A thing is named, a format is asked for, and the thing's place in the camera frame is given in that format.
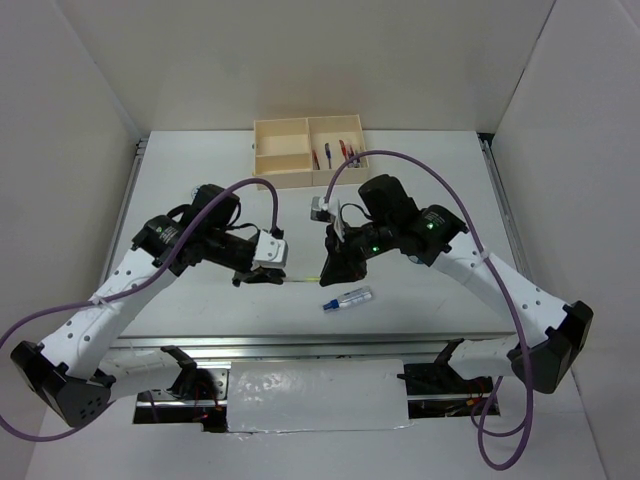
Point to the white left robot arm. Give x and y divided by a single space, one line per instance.
70 369

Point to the clear bottle blue cap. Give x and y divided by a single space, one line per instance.
349 299

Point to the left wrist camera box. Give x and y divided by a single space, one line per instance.
270 252

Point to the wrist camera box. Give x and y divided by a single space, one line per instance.
328 212
270 252

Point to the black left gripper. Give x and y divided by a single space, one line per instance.
266 275

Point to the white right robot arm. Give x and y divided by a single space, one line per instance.
550 333

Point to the cream compartment tray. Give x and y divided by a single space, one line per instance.
283 148

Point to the white foil cover plate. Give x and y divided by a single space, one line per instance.
316 396

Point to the aluminium table frame rail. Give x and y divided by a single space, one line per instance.
415 309

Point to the blue ink pen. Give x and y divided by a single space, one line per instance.
328 155

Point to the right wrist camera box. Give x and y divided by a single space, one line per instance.
328 212

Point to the red gel pen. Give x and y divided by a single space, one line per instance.
343 150

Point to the yellow highlighter pen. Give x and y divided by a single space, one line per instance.
302 279

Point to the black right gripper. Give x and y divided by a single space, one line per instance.
341 265

